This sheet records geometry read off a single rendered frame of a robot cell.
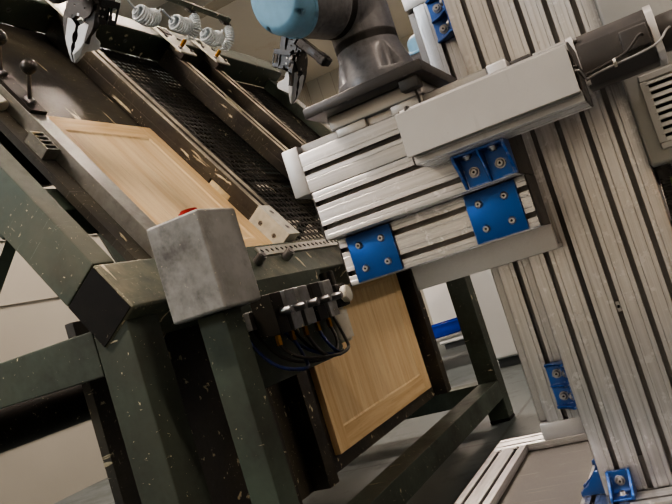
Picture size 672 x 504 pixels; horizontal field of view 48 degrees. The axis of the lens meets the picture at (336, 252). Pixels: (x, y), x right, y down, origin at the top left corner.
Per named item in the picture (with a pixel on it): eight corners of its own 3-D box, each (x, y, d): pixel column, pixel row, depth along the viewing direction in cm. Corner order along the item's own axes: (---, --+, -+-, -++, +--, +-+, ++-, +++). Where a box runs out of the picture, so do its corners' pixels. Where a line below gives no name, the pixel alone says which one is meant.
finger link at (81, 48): (99, 68, 168) (108, 27, 166) (80, 65, 163) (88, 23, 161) (89, 64, 169) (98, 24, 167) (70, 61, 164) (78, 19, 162)
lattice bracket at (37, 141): (41, 159, 171) (47, 149, 170) (23, 141, 173) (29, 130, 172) (55, 160, 175) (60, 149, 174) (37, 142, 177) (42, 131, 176)
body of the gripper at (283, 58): (283, 72, 227) (288, 32, 225) (308, 74, 224) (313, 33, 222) (270, 68, 220) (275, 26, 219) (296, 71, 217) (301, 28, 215)
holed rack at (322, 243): (262, 256, 188) (263, 255, 187) (254, 249, 188) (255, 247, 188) (451, 228, 336) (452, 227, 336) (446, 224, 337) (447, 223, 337)
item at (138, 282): (105, 350, 139) (132, 307, 136) (65, 307, 143) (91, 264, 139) (449, 258, 338) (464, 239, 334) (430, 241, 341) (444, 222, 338)
